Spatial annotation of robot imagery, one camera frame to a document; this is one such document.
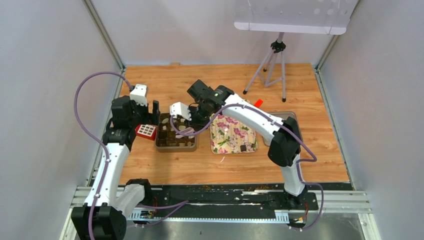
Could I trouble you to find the white overhead light panel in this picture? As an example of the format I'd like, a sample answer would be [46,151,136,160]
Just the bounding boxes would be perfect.
[234,0,359,35]

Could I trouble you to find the white tripod stand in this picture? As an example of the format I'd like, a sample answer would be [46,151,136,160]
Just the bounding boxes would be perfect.
[242,32,287,103]

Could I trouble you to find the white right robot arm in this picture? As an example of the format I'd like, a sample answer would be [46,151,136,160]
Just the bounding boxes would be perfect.
[186,79,308,209]

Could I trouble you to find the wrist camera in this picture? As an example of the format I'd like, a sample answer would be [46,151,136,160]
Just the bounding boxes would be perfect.
[169,102,192,121]
[129,84,148,107]

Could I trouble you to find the dark ridged square chocolate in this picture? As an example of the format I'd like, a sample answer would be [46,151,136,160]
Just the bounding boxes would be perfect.
[240,144,248,152]

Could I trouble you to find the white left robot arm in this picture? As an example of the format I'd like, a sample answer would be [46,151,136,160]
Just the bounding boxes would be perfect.
[71,95,161,240]

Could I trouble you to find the pink silicone tongs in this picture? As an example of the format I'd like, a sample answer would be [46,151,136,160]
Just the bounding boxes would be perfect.
[175,127,195,139]

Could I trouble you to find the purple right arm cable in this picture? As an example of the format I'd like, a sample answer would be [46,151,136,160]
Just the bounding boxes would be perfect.
[169,104,325,232]

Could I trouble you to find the floral patterned tray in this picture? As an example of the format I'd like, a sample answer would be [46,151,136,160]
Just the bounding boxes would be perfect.
[209,113,258,154]

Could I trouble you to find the gold chocolate tin box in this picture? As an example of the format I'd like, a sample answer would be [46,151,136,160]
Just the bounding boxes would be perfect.
[154,113,198,153]

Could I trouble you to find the red white grid object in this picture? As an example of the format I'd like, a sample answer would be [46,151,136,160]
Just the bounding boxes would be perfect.
[135,124,158,141]

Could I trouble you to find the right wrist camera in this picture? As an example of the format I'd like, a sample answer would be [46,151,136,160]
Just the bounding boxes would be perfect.
[169,102,192,121]

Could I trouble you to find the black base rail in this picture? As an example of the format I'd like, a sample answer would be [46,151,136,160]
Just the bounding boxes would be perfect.
[71,182,372,226]

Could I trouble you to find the small red block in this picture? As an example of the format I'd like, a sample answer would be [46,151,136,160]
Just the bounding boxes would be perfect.
[254,99,264,108]

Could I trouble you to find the grey metal tin lid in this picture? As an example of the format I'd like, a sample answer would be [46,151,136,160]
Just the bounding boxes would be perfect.
[260,112,302,147]

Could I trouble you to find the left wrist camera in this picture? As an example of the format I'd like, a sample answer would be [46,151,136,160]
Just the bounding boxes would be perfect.
[129,84,148,107]

